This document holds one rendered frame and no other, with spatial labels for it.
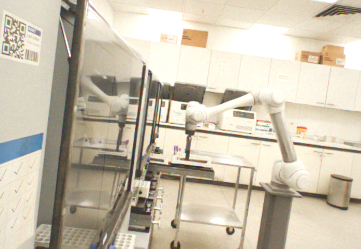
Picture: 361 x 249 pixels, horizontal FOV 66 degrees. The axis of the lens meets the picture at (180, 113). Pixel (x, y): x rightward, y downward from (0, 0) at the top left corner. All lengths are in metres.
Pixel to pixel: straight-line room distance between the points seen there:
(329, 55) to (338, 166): 1.87
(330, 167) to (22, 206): 5.02
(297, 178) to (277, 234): 0.56
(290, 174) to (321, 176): 3.01
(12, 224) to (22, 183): 0.03
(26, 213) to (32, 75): 0.12
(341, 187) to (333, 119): 1.44
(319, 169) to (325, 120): 1.07
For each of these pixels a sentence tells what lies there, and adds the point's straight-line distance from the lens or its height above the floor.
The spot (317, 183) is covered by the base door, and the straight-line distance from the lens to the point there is 5.15.
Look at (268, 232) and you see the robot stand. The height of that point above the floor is 0.37.
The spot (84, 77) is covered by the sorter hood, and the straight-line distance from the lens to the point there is 0.32.
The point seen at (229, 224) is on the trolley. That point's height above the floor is 0.28.
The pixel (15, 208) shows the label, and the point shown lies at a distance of 0.27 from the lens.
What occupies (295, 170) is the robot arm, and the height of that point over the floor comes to 0.92.
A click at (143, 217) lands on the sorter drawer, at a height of 0.80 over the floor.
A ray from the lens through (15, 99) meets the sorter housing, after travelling 0.23.
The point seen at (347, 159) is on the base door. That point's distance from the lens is 5.29.
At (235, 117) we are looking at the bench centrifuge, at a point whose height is 1.13.
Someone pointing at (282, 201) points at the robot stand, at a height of 0.62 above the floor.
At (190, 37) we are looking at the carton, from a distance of 4.81.
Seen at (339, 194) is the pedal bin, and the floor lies 0.21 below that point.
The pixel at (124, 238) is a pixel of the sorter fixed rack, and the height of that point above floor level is 0.86.
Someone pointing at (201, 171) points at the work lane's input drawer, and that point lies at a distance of 2.08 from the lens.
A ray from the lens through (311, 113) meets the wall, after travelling 5.60.
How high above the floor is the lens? 1.31
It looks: 3 degrees down
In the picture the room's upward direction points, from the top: 8 degrees clockwise
